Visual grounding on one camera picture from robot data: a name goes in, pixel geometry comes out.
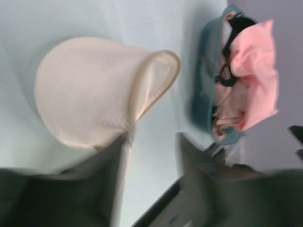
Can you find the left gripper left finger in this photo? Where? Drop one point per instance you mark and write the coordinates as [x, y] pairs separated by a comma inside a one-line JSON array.
[[80, 196]]

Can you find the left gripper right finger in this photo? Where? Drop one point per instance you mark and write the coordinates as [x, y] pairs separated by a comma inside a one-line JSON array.
[[218, 195]]

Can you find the pink mesh laundry bag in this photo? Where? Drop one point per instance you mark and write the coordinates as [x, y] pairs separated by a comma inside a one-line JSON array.
[[89, 90]]

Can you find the pink bra from bag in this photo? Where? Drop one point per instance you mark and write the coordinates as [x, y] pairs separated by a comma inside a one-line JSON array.
[[254, 64]]

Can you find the black bra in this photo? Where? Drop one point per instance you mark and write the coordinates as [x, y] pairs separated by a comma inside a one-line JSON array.
[[238, 23]]

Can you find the teal plastic basin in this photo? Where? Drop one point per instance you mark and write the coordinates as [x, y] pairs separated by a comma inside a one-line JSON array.
[[207, 68]]

